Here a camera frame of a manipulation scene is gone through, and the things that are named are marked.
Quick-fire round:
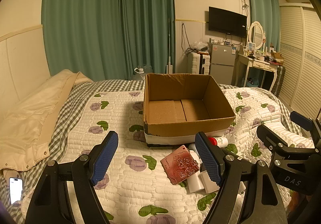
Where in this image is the white louvred wardrobe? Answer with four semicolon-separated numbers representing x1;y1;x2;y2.
278;3;321;120

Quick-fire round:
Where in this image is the red rose-embossed case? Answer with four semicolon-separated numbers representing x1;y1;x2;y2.
160;145;201;185

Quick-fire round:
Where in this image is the red-capped white tube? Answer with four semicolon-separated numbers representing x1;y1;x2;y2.
208;136;229;149

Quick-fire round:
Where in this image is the white oval mirror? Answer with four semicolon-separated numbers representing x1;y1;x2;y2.
247;21;266;48

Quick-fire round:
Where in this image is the dark checked suitcase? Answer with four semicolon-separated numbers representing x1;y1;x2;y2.
270;65;286;97

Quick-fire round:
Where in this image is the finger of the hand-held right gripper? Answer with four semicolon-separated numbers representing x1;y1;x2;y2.
256;125;317;158
290;111;321;144

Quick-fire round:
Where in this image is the white ribbed suitcase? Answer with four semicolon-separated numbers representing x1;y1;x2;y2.
188;52;211;76

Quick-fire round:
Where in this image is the white floral quilt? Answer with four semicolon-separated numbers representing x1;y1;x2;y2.
21;87;317;224

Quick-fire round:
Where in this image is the white dressing table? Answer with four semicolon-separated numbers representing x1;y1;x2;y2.
233;52;281;92

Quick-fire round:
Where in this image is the narrow green curtain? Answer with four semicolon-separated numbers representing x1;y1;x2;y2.
246;0;282;52

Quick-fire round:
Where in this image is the grey small fridge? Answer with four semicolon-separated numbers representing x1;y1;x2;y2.
209;43;238;86

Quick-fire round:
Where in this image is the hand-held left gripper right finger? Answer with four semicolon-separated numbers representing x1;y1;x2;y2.
195;132;287;224

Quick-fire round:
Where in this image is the clear plastic bag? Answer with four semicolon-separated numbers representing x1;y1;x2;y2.
191;41;210;53

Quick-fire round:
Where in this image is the pale rounded case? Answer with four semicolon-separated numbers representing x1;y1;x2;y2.
188;143;200;158

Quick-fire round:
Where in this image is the floral quilted bedspread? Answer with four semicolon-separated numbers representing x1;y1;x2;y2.
0;79;321;224

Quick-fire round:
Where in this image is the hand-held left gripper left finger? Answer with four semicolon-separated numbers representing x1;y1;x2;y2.
24;131;119;224

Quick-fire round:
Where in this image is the black wall television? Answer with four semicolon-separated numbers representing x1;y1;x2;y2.
208;6;248;38

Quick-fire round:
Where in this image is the wide green curtain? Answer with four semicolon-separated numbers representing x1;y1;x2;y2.
42;0;176;81

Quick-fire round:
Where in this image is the hanging black cable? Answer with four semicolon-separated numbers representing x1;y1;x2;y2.
181;23;193;54

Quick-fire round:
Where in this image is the cream padded jacket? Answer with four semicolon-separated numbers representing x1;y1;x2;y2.
0;69;94;172

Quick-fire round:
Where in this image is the white headboard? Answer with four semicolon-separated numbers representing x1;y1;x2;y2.
0;24;51;114

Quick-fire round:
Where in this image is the smartphone with lit screen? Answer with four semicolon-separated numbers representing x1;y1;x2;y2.
9;177;23;205

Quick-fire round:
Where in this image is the cardboard box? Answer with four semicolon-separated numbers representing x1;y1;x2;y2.
143;73;237;148

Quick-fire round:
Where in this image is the clear water jug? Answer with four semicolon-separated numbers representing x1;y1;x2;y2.
132;64;154;81

